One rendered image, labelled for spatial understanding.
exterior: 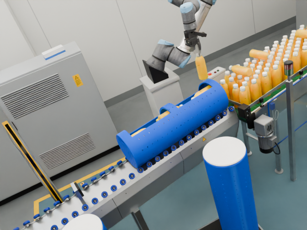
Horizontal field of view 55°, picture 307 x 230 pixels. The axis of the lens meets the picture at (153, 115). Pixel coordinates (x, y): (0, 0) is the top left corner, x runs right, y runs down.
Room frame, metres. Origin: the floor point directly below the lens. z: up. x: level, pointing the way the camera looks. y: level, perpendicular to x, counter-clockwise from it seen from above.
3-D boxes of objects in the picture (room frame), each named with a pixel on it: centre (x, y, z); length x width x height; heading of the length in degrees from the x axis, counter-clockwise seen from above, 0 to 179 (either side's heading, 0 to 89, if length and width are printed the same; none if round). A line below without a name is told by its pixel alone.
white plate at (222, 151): (1.44, -0.36, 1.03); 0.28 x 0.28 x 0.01
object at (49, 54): (3.40, 0.84, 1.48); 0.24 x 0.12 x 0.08; 109
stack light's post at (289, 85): (1.85, -1.06, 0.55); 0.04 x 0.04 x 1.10; 22
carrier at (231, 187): (1.44, -0.36, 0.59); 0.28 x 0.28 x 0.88
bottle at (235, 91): (2.03, -0.71, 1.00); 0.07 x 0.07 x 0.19
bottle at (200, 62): (2.02, -0.46, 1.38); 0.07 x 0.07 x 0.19
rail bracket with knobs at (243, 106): (1.87, -0.69, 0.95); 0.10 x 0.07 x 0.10; 22
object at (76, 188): (1.53, 0.66, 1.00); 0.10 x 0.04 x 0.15; 22
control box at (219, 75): (2.39, -0.65, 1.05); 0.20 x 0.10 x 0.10; 112
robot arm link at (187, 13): (2.02, -0.45, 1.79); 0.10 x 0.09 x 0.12; 145
